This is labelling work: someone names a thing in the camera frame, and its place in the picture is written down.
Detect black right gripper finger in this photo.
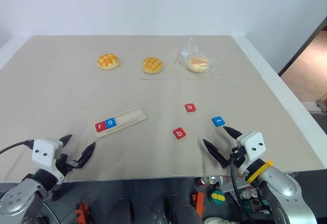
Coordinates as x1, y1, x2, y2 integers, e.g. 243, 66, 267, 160
202, 138, 228, 169
223, 125, 243, 141

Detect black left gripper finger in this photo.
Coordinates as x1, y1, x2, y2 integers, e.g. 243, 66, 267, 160
76, 141, 97, 169
59, 134, 73, 154

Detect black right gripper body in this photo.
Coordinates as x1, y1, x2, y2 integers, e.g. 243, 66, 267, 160
226, 144, 248, 170

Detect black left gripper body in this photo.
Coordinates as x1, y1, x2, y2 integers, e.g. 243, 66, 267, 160
52, 142, 83, 178

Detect blue letter t tile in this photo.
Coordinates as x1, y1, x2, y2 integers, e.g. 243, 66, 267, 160
211, 116, 227, 128

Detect red letter b tile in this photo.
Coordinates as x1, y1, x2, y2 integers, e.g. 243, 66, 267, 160
172, 127, 187, 140

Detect wooden letter tray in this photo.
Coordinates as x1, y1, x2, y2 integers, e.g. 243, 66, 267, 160
94, 107, 148, 139

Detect blue letter o tile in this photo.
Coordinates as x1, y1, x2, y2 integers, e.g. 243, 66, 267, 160
104, 117, 118, 129

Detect yellow zip tie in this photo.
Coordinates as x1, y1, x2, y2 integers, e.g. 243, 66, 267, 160
246, 159, 274, 184

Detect metal cans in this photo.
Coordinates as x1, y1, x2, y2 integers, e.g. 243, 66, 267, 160
200, 176, 218, 185

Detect green and yellow roll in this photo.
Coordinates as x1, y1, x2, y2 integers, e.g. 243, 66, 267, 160
210, 190, 227, 205

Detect orange and black tool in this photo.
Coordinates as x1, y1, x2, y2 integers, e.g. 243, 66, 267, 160
75, 201, 90, 224

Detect orange clamp tool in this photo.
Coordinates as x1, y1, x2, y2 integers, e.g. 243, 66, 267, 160
192, 191, 206, 219

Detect white shoe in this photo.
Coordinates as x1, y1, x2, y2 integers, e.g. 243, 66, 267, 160
203, 216, 241, 224

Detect dark rounded shape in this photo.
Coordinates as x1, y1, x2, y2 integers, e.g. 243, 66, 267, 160
165, 194, 203, 224

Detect pale bun in bag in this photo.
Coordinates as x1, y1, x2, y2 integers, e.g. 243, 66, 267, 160
186, 56, 211, 74

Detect golden pineapple bun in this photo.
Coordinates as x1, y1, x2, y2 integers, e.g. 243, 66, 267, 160
97, 53, 121, 70
141, 57, 165, 75

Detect cardboard box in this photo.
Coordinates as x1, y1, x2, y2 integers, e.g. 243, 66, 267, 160
315, 97, 327, 113

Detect bun in plastic bag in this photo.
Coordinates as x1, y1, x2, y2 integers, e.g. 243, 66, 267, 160
174, 36, 218, 75

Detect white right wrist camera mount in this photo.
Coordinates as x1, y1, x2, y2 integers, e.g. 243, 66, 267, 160
236, 131, 267, 175

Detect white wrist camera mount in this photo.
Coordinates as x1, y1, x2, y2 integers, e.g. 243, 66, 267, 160
236, 131, 267, 175
32, 137, 64, 184

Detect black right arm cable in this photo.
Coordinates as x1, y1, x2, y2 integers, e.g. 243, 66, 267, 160
229, 154, 256, 224

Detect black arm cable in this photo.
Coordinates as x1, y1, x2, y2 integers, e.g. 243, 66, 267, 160
0, 139, 35, 155
229, 154, 256, 224

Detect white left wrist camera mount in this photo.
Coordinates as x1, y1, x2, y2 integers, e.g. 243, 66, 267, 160
32, 137, 64, 184

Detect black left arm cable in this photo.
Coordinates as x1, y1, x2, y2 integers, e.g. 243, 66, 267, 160
0, 139, 35, 155

